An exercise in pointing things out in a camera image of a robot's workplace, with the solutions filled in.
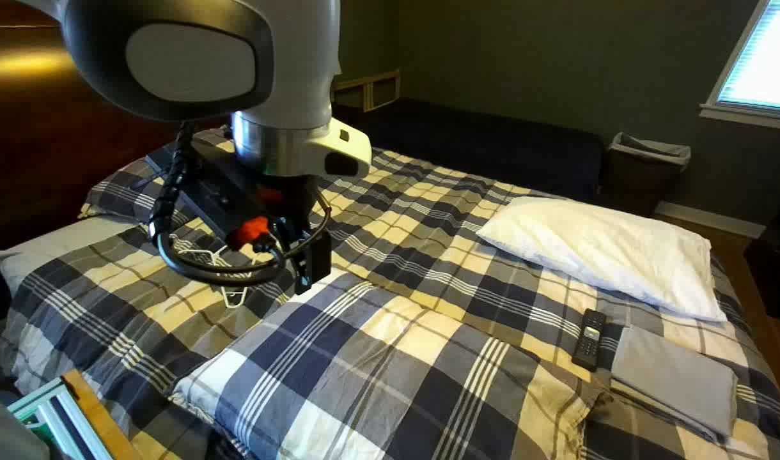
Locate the grey rounded robot base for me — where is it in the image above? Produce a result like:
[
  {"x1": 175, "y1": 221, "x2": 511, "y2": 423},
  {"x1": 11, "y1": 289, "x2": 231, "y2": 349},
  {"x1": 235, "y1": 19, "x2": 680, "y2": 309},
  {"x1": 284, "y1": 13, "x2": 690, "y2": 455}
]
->
[{"x1": 0, "y1": 394, "x2": 51, "y2": 460}]

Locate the bright window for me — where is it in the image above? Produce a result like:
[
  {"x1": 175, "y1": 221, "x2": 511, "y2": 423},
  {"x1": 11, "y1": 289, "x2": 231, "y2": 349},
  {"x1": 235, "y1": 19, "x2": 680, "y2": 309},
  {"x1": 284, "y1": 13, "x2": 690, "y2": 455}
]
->
[{"x1": 698, "y1": 0, "x2": 780, "y2": 133}]

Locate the grey folded cloth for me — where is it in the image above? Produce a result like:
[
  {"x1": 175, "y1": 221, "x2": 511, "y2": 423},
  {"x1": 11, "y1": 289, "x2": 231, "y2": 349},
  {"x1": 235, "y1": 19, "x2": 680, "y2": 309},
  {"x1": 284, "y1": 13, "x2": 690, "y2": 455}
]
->
[{"x1": 610, "y1": 323, "x2": 741, "y2": 445}]

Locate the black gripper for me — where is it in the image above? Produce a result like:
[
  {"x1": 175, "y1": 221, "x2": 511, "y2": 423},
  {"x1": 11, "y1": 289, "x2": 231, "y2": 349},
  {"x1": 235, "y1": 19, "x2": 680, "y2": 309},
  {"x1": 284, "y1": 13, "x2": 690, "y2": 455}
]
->
[{"x1": 143, "y1": 137, "x2": 336, "y2": 295}]

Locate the dark couch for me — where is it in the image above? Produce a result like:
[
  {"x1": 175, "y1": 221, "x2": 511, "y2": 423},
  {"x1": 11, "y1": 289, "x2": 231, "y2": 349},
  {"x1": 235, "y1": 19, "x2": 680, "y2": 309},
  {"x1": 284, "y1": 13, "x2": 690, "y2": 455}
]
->
[{"x1": 332, "y1": 97, "x2": 610, "y2": 201}]

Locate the plain white pillow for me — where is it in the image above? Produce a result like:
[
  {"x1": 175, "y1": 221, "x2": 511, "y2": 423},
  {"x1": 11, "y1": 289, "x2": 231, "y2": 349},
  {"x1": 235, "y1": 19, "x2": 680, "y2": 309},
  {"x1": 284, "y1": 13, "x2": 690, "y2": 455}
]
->
[{"x1": 475, "y1": 196, "x2": 732, "y2": 327}]

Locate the black remote control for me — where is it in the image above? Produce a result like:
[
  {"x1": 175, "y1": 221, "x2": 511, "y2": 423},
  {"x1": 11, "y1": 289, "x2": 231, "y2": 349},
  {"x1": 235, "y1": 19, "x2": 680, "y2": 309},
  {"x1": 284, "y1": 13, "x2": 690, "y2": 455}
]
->
[{"x1": 574, "y1": 306, "x2": 611, "y2": 371}]

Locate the plaid blue white pillow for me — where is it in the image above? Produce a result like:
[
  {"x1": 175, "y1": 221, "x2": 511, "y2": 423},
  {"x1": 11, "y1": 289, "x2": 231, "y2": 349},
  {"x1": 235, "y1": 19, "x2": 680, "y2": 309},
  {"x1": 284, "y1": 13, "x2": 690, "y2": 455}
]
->
[{"x1": 168, "y1": 267, "x2": 610, "y2": 460}]

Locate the plaid yellow grey comforter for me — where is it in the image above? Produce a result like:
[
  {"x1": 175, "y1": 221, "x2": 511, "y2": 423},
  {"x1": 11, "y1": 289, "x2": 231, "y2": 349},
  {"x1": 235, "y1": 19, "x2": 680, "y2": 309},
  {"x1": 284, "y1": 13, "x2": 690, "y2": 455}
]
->
[{"x1": 0, "y1": 145, "x2": 780, "y2": 460}]

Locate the green metal stand frame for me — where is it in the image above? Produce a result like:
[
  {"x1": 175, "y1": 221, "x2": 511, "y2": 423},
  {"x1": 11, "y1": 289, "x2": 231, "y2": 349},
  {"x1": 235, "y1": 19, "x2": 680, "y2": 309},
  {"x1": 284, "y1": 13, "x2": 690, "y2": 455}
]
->
[{"x1": 7, "y1": 377, "x2": 110, "y2": 460}]

